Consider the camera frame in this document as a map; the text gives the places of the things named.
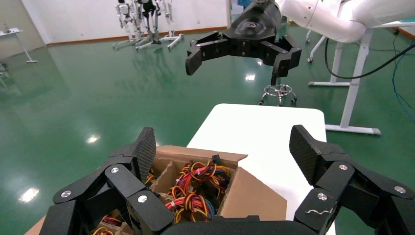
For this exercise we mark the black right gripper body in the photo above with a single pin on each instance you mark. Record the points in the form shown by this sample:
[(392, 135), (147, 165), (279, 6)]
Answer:
[(253, 29)]

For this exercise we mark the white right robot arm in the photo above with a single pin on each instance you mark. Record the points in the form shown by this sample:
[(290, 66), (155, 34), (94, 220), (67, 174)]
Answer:
[(324, 16)]

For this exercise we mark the white-legged desk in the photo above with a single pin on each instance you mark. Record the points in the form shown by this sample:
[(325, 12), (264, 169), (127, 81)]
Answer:
[(357, 71)]

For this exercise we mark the small white desk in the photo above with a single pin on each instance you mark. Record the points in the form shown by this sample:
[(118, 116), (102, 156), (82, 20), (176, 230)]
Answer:
[(9, 33)]

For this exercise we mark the white humanoid robot on stand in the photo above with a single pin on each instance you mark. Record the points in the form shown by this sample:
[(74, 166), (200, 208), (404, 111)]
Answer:
[(168, 13), (124, 14)]

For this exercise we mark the white leg with caster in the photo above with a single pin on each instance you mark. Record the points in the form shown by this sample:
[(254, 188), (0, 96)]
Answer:
[(316, 47)]

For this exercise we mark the black humanoid robot on stand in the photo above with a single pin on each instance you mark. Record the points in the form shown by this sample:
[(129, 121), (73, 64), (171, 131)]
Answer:
[(149, 13)]

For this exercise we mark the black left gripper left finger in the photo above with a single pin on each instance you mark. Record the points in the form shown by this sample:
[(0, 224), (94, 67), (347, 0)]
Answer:
[(123, 181)]

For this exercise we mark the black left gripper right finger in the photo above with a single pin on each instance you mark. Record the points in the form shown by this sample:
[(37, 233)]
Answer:
[(337, 181)]

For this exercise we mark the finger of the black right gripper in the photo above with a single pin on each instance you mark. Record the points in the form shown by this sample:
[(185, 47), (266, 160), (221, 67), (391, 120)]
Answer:
[(207, 48), (285, 55)]

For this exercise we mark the chrome stool base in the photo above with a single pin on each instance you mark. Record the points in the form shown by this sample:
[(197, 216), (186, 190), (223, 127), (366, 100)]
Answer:
[(278, 92)]

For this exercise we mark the brown cardboard box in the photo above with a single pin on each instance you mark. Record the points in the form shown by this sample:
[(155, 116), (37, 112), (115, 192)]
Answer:
[(253, 198)]

